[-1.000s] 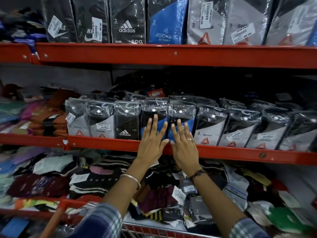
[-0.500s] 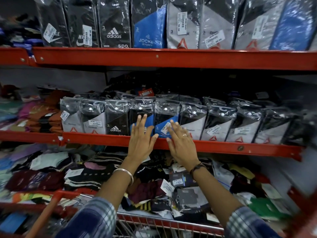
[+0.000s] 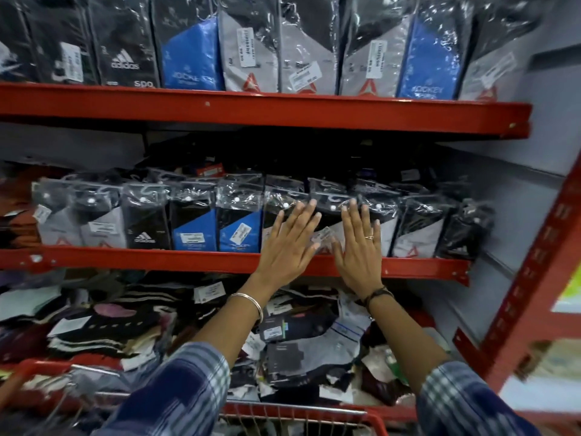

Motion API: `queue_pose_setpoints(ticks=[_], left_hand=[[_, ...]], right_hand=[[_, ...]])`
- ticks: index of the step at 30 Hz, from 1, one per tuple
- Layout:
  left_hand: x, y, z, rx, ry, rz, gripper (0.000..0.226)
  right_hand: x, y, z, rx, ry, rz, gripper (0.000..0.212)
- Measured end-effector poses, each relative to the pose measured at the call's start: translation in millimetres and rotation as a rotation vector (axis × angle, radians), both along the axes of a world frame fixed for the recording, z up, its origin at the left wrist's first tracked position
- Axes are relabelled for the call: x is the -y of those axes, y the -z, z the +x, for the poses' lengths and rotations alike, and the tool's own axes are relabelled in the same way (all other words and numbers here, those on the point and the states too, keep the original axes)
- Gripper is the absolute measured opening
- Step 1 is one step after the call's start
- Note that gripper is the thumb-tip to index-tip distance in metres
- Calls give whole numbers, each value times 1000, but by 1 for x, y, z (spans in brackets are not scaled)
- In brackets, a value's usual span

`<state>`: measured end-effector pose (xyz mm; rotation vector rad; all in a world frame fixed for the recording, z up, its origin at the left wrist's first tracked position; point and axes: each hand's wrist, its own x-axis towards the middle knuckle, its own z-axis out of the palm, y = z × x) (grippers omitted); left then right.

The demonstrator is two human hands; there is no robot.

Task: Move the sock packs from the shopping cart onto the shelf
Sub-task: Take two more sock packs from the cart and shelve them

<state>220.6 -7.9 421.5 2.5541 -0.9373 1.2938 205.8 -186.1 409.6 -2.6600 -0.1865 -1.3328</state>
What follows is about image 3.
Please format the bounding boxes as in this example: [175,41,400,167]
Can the person's right hand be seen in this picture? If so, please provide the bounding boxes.
[331,198,385,299]

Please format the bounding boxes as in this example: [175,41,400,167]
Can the person's right forearm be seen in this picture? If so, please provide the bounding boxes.
[363,291,455,396]

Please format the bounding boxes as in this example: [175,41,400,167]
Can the short red metal shelf board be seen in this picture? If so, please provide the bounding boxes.
[0,245,471,286]

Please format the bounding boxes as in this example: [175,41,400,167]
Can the stack of brown orange clothes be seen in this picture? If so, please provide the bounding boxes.
[0,165,55,250]

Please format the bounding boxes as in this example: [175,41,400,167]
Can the long red metal shelf board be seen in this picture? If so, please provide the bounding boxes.
[0,81,533,140]

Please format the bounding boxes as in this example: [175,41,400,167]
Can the dark thread wristband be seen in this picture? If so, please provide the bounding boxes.
[362,287,395,312]

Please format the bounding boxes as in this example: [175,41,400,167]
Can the pile of loose socks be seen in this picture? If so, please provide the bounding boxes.
[0,269,438,408]

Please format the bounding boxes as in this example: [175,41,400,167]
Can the yellow green packet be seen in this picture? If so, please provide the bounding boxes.
[550,263,581,315]

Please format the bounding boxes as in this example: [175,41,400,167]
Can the silver bangle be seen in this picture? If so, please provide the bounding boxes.
[227,292,264,324]

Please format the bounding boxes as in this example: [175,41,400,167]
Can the person's left forearm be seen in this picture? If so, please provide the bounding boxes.
[193,278,276,369]

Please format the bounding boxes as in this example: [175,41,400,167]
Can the row of large sock packets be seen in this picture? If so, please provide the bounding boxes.
[0,0,552,102]

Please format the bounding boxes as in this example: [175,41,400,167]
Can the red wire shopping cart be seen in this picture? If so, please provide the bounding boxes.
[0,358,389,436]

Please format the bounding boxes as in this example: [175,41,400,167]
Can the person's left hand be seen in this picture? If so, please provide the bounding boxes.
[249,199,328,296]

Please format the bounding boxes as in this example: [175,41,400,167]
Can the red perforated shelf upright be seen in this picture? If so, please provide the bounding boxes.
[453,152,581,395]

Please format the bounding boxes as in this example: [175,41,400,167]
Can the blue plaid shirt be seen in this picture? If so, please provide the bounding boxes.
[91,342,542,436]

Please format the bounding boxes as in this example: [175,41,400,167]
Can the row of small sock packets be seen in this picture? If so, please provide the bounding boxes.
[31,165,496,260]

